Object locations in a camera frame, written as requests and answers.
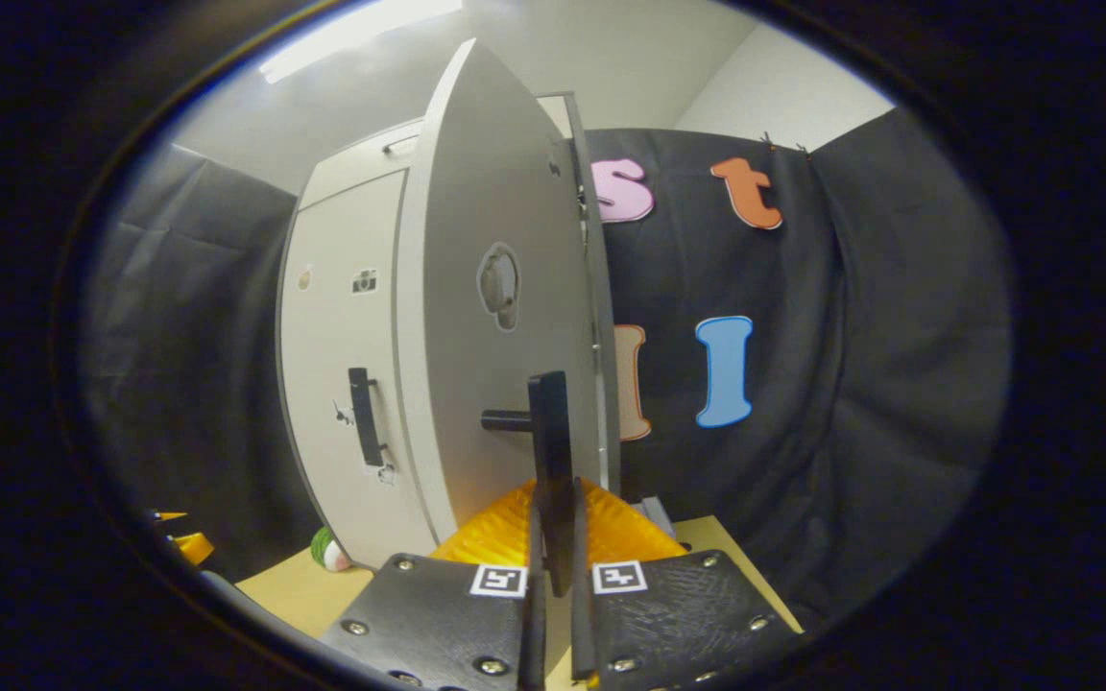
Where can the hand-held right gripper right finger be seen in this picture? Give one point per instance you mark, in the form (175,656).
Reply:
(678,614)

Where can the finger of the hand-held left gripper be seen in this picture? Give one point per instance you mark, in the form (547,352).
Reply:
(193,547)

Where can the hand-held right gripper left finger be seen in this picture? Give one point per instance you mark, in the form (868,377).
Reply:
(438,614)

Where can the shoe cabinet door bird sticker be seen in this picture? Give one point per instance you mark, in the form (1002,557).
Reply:
(476,384)

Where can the beige double-door shoe cabinet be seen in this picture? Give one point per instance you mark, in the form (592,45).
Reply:
(603,269)

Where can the small grey box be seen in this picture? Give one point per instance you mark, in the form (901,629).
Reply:
(654,513)

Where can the green pink watermelon toy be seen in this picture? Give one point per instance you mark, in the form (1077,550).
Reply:
(330,552)

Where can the black backdrop cloth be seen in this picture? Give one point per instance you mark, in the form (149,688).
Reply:
(899,384)

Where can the black backdrop clip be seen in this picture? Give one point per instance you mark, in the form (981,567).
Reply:
(783,144)

